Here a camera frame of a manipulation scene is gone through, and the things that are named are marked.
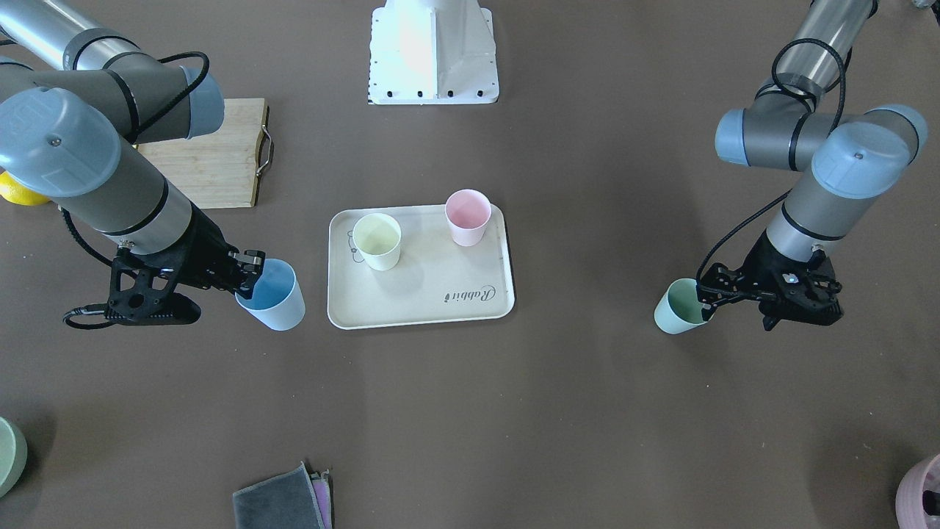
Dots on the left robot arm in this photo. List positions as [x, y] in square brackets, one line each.
[845, 162]

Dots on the grey folded cloth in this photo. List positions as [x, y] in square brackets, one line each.
[296, 499]

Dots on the green cup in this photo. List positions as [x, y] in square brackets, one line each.
[679, 309]

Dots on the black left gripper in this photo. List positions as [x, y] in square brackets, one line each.
[750, 275]

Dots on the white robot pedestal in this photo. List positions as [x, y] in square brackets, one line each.
[432, 53]

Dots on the wooden cutting board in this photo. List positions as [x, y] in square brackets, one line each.
[221, 170]

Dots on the blue cup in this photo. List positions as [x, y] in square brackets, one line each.
[277, 299]

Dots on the pink bowl with ice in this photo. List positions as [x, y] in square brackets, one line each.
[916, 501]

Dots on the cream rabbit tray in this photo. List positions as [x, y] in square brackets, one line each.
[435, 280]

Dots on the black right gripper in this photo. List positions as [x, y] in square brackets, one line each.
[203, 255]

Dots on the cream cup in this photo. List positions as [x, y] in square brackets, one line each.
[378, 238]

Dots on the whole lemon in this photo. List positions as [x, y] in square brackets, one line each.
[16, 193]

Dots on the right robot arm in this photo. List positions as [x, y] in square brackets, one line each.
[71, 134]

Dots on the pink cup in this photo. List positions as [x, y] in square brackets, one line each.
[468, 213]

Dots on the green bowl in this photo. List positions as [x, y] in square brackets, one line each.
[14, 453]

